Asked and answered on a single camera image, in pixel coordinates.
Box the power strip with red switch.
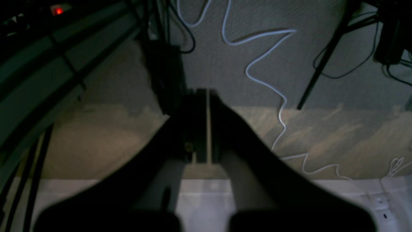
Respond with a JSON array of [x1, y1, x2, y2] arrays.
[[0, 0, 72, 38]]

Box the white cable on floor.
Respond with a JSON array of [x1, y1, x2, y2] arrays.
[[176, 0, 370, 190]]

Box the grey aluminium table frame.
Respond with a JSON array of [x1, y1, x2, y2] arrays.
[[0, 0, 143, 190]]

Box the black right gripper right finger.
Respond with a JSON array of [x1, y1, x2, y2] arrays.
[[209, 91, 377, 232]]

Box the black tripod leg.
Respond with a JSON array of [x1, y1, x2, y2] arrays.
[[297, 0, 379, 110]]

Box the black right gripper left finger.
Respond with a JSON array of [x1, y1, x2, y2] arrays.
[[34, 89, 207, 232]]

